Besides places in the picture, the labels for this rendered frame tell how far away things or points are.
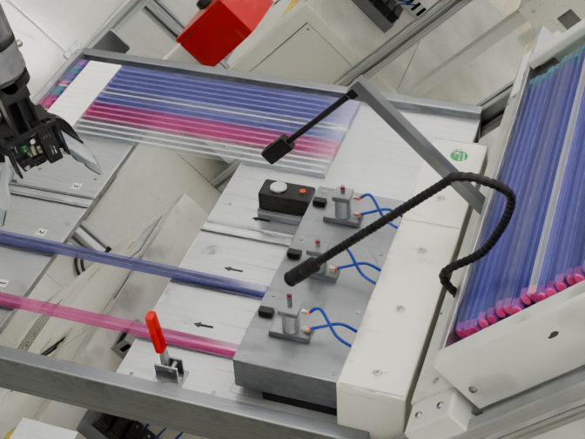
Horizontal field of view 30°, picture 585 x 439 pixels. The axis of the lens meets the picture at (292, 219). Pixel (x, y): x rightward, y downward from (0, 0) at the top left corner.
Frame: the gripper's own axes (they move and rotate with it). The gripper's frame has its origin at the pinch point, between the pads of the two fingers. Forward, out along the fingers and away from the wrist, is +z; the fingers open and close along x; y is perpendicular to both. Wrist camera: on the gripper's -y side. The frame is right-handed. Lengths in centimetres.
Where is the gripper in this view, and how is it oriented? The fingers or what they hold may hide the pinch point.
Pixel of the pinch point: (50, 198)
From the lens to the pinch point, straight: 152.3
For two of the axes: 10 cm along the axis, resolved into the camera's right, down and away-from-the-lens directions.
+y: 5.2, 4.0, -7.5
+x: 8.2, -4.7, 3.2
